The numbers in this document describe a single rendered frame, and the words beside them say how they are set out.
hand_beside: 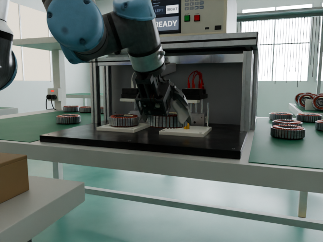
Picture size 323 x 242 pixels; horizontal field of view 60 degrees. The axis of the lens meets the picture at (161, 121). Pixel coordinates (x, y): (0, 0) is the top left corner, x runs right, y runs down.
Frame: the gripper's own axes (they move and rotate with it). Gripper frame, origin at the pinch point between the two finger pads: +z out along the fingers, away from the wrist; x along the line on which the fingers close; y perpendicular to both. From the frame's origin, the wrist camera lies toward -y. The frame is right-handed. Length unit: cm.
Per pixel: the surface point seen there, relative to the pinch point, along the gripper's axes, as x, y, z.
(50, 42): -92, -68, 11
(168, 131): -4.0, -6.8, 12.2
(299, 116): 42, -59, 53
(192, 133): 4.2, -6.4, 11.8
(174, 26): -8.9, -45.3, -5.4
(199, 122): 2.0, -22.2, 23.1
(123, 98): -25.8, -20.7, 10.7
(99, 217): -79, -17, 120
